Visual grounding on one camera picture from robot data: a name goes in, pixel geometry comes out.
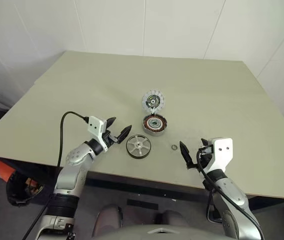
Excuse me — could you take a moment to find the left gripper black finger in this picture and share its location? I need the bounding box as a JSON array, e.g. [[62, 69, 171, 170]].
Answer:
[[116, 124, 133, 144], [106, 116, 117, 129]]

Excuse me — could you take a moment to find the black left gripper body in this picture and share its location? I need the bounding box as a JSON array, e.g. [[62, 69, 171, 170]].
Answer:
[[102, 129, 120, 151]]

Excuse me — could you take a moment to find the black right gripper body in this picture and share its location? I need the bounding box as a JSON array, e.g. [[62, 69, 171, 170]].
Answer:
[[196, 143, 215, 172]]

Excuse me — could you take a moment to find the black rotor with silver spokes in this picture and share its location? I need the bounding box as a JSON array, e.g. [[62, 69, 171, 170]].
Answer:
[[126, 134, 151, 159]]

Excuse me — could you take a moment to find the motor housing with copper windings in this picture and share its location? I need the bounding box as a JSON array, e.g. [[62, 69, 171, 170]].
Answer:
[[141, 112, 169, 138]]

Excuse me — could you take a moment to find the finned motor cover with board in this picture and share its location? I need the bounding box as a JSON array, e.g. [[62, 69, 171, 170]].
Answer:
[[141, 87, 167, 112]]

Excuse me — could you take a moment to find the grey robot torso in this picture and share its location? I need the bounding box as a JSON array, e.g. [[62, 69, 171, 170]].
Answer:
[[91, 223, 233, 240]]

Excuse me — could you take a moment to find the black bin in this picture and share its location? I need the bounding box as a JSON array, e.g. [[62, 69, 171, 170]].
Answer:
[[5, 169, 50, 207]]

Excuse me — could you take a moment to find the orange object beside black bin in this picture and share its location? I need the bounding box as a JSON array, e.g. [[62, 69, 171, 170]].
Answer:
[[0, 154, 17, 185]]

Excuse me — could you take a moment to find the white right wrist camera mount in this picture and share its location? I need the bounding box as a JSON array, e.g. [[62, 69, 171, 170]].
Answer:
[[208, 137, 234, 173]]

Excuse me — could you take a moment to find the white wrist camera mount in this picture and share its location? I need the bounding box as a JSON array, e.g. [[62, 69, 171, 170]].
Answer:
[[86, 116, 108, 152], [208, 137, 234, 173]]

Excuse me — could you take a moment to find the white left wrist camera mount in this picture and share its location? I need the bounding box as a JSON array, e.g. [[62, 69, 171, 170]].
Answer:
[[86, 116, 108, 152]]

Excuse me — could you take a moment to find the black table frame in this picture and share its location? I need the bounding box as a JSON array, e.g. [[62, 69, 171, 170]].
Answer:
[[84, 172, 284, 222]]

